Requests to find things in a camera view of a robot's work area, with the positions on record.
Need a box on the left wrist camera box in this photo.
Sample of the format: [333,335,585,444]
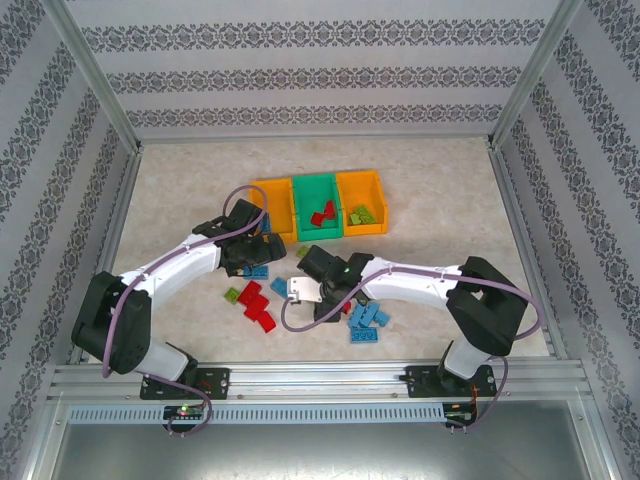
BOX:
[227,198,265,232]

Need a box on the orange plastic bin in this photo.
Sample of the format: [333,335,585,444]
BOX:
[335,170,391,238]
[248,178,297,237]

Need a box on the grey slotted cable duct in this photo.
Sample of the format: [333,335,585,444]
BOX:
[67,403,447,424]

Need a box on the aluminium mounting rail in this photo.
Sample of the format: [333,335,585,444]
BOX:
[47,362,596,401]

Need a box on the aluminium side rail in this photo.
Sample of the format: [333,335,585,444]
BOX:
[67,147,144,366]
[487,139,569,359]

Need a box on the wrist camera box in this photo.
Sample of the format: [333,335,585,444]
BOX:
[227,198,265,232]
[286,275,322,305]

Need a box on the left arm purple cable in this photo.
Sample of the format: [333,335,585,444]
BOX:
[101,184,269,436]

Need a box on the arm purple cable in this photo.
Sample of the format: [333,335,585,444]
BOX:
[282,264,545,432]
[101,184,269,436]

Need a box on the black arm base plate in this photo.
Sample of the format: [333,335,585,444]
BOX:
[139,367,231,400]
[405,364,497,399]

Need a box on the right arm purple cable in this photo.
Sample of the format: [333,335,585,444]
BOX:
[282,264,545,432]

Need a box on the aluminium frame post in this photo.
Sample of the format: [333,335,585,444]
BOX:
[39,0,146,154]
[485,0,599,151]

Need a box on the grey metal panel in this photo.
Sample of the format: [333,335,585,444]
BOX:
[29,419,616,480]

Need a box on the green plastic bin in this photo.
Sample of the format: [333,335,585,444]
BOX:
[291,174,346,242]

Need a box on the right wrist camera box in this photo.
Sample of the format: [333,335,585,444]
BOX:
[286,275,322,305]

